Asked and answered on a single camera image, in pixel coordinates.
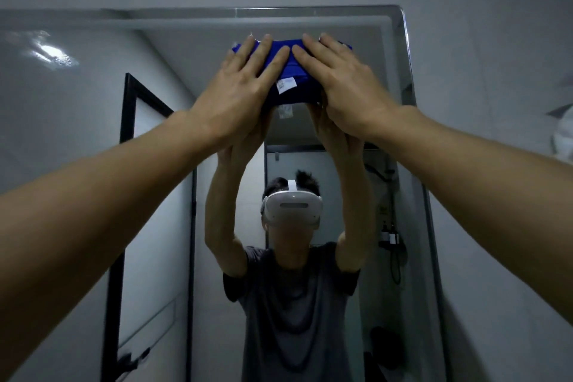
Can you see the blue cloth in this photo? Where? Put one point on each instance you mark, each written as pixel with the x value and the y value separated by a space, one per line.
pixel 297 77

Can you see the rectangular wall mirror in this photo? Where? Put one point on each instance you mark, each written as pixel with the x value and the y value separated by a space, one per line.
pixel 89 104

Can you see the person's left forearm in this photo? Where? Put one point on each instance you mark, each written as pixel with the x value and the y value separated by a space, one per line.
pixel 89 216

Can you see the person's right hand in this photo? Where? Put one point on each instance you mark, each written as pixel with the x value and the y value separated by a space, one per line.
pixel 353 95

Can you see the person's right forearm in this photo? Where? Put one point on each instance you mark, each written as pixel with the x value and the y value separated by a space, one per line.
pixel 492 189

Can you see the person's left hand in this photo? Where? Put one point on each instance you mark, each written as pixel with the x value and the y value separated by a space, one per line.
pixel 228 99

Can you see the folded white towel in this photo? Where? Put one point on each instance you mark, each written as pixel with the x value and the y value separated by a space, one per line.
pixel 565 135

